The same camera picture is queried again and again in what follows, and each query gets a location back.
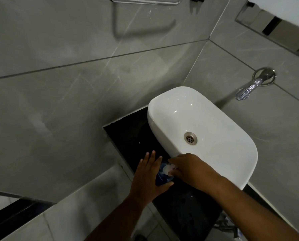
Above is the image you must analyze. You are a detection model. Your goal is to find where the person's right forearm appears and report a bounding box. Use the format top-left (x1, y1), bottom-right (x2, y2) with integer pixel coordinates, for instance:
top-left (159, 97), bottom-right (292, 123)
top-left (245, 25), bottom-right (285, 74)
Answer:
top-left (216, 176), bottom-right (299, 241)

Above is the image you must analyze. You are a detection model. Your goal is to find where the chrome towel rack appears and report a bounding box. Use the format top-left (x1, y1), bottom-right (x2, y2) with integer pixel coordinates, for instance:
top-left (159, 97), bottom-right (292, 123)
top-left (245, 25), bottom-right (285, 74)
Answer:
top-left (109, 0), bottom-right (187, 5)

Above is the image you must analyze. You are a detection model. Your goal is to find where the person's left hand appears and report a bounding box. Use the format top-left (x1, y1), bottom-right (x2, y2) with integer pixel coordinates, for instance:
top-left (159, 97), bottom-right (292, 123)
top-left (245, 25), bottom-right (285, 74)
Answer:
top-left (128, 150), bottom-right (174, 207)

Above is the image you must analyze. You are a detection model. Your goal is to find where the metal sink drain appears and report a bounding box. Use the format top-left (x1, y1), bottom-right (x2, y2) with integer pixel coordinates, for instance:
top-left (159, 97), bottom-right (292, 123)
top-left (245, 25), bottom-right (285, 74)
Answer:
top-left (184, 132), bottom-right (198, 145)

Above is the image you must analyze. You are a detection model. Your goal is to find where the black stone counter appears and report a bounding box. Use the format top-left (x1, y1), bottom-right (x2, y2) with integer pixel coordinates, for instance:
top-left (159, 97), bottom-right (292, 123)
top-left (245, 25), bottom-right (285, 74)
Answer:
top-left (103, 106), bottom-right (278, 241)

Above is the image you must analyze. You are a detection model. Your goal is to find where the chrome wall faucet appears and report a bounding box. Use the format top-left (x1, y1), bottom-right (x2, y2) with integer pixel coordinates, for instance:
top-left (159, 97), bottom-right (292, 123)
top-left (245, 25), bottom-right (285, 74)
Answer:
top-left (235, 67), bottom-right (277, 101)

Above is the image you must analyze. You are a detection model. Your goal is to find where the person's right hand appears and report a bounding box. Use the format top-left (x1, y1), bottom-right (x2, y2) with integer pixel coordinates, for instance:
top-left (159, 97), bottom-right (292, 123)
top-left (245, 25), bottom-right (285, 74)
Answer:
top-left (168, 153), bottom-right (227, 193)

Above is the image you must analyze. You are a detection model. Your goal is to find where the white ceramic wash basin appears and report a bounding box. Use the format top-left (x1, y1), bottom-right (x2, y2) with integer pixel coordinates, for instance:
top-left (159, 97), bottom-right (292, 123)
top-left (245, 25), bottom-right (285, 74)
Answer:
top-left (147, 86), bottom-right (258, 190)

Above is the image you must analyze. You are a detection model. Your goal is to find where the blue bottle with white cap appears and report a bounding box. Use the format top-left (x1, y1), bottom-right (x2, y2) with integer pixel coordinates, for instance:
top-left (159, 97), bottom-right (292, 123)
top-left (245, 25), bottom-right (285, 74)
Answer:
top-left (155, 162), bottom-right (178, 186)

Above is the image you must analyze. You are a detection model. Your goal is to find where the chrome plumbing pipe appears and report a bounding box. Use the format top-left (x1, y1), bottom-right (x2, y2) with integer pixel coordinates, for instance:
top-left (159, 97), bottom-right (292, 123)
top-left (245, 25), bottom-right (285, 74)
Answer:
top-left (213, 214), bottom-right (240, 240)

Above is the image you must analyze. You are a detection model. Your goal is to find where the person's left forearm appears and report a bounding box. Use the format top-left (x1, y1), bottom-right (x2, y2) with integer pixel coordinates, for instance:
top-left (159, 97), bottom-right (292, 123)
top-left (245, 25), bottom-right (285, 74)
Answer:
top-left (85, 197), bottom-right (146, 241)

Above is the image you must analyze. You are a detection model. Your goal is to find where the wall mirror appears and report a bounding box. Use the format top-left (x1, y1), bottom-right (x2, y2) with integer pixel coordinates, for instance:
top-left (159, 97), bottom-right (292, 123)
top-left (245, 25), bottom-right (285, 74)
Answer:
top-left (235, 0), bottom-right (299, 60)

